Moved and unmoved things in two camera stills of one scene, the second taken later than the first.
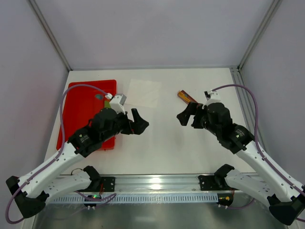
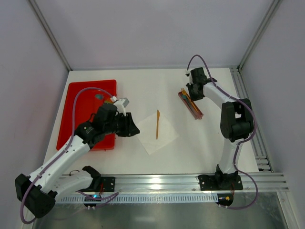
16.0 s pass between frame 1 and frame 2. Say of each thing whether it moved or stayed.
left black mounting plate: stayed
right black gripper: moved
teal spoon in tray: stayed
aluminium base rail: stayed
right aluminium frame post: stayed
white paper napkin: moved
